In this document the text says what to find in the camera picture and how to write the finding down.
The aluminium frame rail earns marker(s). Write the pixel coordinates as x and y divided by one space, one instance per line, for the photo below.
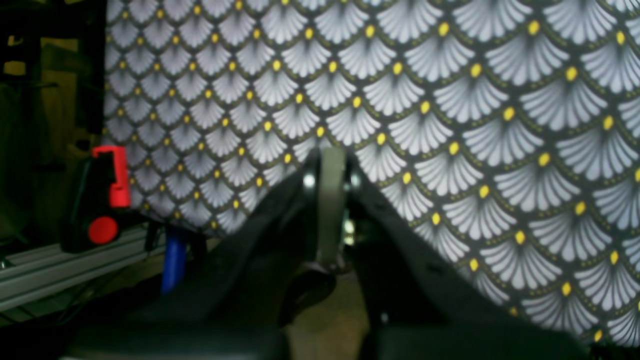
42 272

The fan-patterned grey tablecloth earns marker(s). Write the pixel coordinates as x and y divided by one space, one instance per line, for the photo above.
505 133

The red table clamp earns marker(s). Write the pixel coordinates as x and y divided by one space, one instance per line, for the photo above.
99 188

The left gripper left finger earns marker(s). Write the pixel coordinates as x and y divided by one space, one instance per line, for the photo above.
236 303

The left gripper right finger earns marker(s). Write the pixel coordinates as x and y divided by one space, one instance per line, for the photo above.
418 307

